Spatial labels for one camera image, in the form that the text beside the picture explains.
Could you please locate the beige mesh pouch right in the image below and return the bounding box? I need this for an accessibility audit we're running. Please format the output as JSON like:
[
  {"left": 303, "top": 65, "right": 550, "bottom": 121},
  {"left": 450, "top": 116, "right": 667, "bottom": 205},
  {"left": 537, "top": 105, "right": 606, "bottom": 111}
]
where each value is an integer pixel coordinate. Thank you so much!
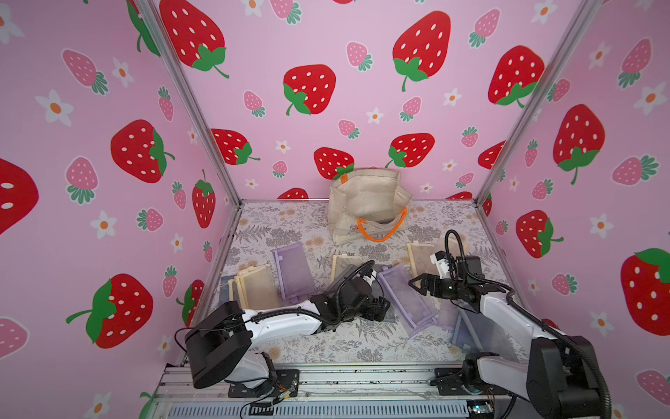
[{"left": 407, "top": 243, "right": 439, "bottom": 277}]

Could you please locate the cream canvas tote bag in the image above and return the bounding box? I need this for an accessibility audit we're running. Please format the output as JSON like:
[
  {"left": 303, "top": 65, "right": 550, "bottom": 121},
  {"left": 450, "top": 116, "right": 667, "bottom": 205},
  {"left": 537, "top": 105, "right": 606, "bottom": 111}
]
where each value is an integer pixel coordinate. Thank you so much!
[{"left": 328, "top": 169, "right": 413, "bottom": 245}]

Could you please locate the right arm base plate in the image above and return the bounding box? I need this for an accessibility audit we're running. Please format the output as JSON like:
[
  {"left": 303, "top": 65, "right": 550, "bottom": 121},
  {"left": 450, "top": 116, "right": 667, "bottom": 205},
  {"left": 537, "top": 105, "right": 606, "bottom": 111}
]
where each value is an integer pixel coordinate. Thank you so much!
[{"left": 429, "top": 368, "right": 508, "bottom": 396}]

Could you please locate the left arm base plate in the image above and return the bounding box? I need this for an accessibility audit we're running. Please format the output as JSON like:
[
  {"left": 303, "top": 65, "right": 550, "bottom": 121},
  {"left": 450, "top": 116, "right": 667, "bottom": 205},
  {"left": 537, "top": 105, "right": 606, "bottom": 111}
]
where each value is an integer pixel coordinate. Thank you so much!
[{"left": 227, "top": 368, "right": 300, "bottom": 400}]

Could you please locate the grey pouch near right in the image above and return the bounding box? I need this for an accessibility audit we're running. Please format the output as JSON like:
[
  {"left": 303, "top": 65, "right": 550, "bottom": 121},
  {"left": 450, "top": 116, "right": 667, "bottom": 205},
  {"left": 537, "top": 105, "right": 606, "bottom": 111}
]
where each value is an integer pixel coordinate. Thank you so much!
[{"left": 452, "top": 308, "right": 519, "bottom": 362}]

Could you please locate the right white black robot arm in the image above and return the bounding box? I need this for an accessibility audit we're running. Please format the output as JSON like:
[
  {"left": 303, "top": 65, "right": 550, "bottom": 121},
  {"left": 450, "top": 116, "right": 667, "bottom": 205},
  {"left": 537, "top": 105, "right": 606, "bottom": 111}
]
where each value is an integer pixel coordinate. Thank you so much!
[{"left": 408, "top": 230, "right": 612, "bottom": 418}]

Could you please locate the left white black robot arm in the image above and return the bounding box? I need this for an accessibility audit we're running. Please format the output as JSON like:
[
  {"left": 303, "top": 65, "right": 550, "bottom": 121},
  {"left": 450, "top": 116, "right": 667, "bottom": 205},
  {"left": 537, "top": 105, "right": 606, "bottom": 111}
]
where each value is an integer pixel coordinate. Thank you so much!
[{"left": 183, "top": 260, "right": 391, "bottom": 389}]

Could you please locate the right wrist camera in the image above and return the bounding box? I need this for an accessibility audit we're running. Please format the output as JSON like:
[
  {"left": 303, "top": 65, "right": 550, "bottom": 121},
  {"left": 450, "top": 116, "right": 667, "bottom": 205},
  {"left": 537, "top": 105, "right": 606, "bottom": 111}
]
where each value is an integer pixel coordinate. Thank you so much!
[{"left": 430, "top": 251, "right": 456, "bottom": 279}]

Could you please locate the purple mesh pouch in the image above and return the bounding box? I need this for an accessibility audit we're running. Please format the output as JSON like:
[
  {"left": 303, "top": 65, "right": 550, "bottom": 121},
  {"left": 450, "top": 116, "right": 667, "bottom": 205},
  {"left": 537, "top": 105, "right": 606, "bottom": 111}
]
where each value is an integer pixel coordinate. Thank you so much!
[
  {"left": 272, "top": 243, "right": 316, "bottom": 303},
  {"left": 377, "top": 265, "right": 438, "bottom": 338}
]

